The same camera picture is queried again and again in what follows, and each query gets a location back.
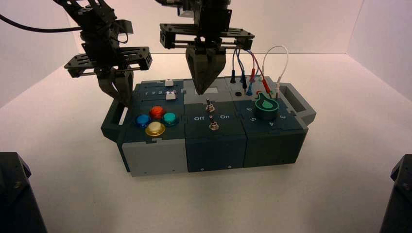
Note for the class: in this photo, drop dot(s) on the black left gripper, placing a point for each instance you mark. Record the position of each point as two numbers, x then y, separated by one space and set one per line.
103 54

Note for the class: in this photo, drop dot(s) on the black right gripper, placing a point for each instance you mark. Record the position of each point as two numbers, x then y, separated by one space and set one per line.
212 29

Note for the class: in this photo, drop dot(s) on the dark teal grey control box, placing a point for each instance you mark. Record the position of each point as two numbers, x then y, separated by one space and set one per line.
212 151

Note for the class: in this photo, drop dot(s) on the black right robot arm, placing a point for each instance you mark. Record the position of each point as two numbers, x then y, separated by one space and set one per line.
209 3

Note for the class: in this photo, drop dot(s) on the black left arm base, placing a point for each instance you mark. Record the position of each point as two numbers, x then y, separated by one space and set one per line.
16 199

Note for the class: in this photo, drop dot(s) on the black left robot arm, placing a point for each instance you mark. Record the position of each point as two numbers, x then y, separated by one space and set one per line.
93 16

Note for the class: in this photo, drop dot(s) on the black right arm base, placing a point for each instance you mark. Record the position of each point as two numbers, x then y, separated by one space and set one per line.
399 199

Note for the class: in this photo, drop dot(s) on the grey display screen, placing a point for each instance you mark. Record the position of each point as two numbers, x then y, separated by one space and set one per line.
212 91

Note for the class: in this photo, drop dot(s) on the white slider knob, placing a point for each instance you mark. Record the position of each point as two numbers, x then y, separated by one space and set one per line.
170 96
168 83

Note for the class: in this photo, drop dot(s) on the black round jack socket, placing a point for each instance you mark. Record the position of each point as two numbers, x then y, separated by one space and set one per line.
238 94

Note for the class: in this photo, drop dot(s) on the blue round push button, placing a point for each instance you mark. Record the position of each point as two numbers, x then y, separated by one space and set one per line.
143 120

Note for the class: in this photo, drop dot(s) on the red round push button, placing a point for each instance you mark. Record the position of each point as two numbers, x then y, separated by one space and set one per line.
157 112

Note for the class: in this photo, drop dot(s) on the yellow round push button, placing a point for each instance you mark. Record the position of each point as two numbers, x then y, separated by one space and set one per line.
155 129

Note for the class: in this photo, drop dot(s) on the teal round push button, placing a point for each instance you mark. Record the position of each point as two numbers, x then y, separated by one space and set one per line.
169 118

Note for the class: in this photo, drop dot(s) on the green rotary dial knob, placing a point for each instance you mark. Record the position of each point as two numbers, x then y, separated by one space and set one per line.
267 107

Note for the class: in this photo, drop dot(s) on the metal toggle switch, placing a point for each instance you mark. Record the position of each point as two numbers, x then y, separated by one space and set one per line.
213 126
210 107

